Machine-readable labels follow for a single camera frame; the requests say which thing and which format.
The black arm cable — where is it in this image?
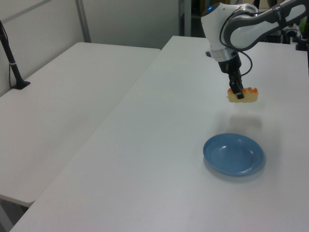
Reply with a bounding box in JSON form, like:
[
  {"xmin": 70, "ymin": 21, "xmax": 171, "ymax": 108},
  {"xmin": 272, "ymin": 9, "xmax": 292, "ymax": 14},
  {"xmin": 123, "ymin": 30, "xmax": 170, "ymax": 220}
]
[{"xmin": 219, "ymin": 6, "xmax": 253, "ymax": 77}]

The bread with orange topping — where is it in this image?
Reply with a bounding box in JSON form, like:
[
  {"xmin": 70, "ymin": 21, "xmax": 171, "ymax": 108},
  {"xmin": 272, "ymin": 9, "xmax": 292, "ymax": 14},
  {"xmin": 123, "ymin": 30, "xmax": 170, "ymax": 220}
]
[{"xmin": 226, "ymin": 87, "xmax": 260, "ymax": 104}]

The black clamp mount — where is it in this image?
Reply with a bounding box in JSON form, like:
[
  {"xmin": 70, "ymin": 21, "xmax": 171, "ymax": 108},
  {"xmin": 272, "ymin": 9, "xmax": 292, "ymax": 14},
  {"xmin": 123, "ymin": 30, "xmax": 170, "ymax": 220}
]
[{"xmin": 295, "ymin": 35, "xmax": 309, "ymax": 52}]

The green background object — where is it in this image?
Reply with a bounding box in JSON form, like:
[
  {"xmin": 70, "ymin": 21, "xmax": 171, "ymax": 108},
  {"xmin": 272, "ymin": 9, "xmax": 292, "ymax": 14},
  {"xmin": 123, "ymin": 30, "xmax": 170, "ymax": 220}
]
[{"xmin": 298, "ymin": 16, "xmax": 309, "ymax": 32}]

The grey metal partition post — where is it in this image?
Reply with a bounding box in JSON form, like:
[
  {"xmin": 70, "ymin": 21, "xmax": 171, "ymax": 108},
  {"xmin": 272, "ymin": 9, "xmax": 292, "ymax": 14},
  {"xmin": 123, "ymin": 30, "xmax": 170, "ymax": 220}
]
[{"xmin": 75, "ymin": 0, "xmax": 92, "ymax": 44}]

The blue round plate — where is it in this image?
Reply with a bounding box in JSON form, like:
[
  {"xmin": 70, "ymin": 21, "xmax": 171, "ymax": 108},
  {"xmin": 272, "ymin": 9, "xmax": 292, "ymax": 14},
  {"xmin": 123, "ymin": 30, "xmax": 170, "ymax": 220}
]
[{"xmin": 202, "ymin": 132, "xmax": 266, "ymax": 178}]

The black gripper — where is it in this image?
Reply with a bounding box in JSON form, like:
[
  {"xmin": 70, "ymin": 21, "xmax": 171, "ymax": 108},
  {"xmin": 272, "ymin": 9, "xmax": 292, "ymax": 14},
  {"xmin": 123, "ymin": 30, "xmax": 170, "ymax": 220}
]
[{"xmin": 218, "ymin": 54, "xmax": 245, "ymax": 101}]

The white side table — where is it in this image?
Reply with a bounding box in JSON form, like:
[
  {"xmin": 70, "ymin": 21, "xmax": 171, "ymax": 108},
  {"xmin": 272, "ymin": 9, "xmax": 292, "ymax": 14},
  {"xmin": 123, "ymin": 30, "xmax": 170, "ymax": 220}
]
[{"xmin": 0, "ymin": 42, "xmax": 162, "ymax": 204}]

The black pole camera stand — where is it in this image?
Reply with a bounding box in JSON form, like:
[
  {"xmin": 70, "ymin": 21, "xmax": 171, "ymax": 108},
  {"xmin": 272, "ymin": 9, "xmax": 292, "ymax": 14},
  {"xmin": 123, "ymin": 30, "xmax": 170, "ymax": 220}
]
[{"xmin": 0, "ymin": 19, "xmax": 31, "ymax": 91}]

